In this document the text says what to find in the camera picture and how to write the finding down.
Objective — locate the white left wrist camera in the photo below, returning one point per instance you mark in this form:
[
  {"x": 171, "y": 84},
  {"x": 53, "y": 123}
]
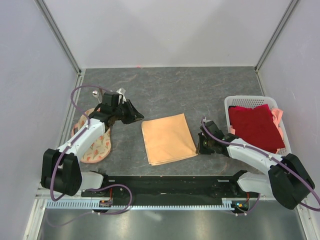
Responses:
[{"x": 122, "y": 99}]

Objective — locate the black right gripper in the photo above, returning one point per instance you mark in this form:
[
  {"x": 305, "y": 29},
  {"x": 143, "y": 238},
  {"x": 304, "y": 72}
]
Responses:
[{"x": 201, "y": 150}]

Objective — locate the metal spoon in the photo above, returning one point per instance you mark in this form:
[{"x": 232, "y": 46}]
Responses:
[{"x": 96, "y": 94}]

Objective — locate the aluminium frame post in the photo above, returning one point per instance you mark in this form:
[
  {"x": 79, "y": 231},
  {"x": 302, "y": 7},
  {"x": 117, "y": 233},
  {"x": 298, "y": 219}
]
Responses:
[
  {"x": 276, "y": 33},
  {"x": 58, "y": 34}
]

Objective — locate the pink cloth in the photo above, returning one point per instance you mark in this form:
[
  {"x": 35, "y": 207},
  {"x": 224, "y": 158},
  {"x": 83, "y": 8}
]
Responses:
[{"x": 248, "y": 122}]

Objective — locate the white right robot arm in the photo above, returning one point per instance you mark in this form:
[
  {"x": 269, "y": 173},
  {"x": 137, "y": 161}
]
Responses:
[{"x": 282, "y": 177}]

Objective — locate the peach cloth napkin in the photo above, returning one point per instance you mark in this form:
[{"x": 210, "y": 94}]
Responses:
[{"x": 167, "y": 140}]

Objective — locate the grey slotted cable duct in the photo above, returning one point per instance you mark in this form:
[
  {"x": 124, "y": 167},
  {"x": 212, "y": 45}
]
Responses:
[{"x": 226, "y": 205}]

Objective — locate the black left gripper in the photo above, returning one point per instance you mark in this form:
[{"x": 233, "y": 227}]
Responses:
[{"x": 132, "y": 111}]

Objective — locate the white perforated plastic basket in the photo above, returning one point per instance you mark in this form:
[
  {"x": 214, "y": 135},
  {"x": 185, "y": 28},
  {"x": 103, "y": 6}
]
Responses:
[{"x": 252, "y": 101}]

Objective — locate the red cloth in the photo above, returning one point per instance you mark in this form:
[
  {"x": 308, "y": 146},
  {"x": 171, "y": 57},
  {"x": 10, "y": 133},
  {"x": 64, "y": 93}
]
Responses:
[{"x": 262, "y": 142}]

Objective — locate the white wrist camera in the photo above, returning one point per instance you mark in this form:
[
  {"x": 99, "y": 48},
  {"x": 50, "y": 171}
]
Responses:
[
  {"x": 204, "y": 120},
  {"x": 122, "y": 99}
]

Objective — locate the floral oven mitt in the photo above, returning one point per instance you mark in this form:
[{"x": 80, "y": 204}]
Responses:
[{"x": 100, "y": 149}]

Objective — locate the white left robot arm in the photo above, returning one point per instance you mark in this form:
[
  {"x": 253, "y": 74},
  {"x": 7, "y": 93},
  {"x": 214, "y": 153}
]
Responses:
[{"x": 61, "y": 167}]

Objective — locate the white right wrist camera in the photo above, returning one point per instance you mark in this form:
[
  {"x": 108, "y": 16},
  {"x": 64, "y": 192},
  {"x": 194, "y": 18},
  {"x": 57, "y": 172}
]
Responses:
[{"x": 204, "y": 120}]

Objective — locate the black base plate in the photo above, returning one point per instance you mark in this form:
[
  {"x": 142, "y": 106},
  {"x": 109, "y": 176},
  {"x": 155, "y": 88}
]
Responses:
[{"x": 178, "y": 190}]

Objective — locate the right aluminium frame post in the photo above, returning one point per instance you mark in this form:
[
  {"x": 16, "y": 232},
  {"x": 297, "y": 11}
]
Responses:
[{"x": 276, "y": 33}]

